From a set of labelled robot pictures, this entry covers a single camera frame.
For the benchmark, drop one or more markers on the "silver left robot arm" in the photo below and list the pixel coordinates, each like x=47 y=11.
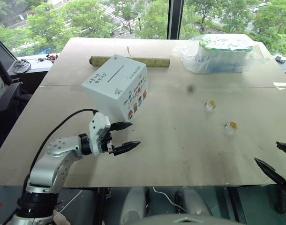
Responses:
x=47 y=168

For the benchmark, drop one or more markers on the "small grey device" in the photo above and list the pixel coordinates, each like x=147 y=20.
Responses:
x=280 y=58

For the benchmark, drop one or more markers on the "rolled olive scroll tube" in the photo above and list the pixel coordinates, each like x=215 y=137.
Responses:
x=157 y=62

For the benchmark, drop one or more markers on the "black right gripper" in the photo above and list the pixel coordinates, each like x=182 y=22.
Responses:
x=284 y=197

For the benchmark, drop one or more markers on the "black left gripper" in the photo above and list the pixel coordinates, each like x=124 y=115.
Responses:
x=108 y=141

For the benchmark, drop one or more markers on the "grey rounded shape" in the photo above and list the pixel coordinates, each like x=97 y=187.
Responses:
x=192 y=202
x=132 y=206

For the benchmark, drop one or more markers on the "black table leg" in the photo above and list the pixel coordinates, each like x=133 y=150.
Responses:
x=236 y=204
x=101 y=206

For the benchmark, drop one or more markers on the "black chair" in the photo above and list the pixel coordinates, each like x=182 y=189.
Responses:
x=7 y=96

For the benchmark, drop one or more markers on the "black window frame post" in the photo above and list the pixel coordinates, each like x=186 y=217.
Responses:
x=175 y=18

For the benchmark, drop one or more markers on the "grey curved robot torso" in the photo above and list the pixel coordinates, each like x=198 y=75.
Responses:
x=185 y=220

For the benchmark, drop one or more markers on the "white cardboard ballot box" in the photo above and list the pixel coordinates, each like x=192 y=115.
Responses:
x=115 y=77

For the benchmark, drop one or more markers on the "small red gadget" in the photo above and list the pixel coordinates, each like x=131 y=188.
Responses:
x=51 y=57

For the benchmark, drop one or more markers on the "white box with green lid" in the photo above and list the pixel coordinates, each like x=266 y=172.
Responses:
x=225 y=51

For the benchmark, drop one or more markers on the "clear plastic bag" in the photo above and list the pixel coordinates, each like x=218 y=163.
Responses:
x=192 y=58

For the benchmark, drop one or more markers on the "clear tape piece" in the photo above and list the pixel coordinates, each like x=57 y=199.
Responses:
x=279 y=85

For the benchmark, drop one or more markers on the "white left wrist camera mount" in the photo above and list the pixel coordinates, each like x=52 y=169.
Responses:
x=97 y=131

